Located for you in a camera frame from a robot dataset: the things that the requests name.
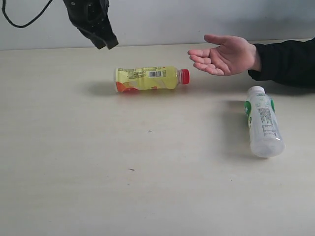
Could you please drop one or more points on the yellow juice bottle red cap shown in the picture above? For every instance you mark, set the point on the yellow juice bottle red cap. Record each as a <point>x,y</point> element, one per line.
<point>150,78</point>

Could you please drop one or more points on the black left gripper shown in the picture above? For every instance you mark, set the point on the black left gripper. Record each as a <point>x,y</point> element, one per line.
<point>90,17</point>

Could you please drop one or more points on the person's open bare hand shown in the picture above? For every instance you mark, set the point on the person's open bare hand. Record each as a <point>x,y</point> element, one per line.
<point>233,55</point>

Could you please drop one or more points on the black sleeved forearm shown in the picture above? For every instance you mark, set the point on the black sleeved forearm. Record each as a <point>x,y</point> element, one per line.
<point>290,63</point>

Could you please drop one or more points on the white bottle green label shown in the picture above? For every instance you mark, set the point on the white bottle green label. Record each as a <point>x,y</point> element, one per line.
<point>264,135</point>

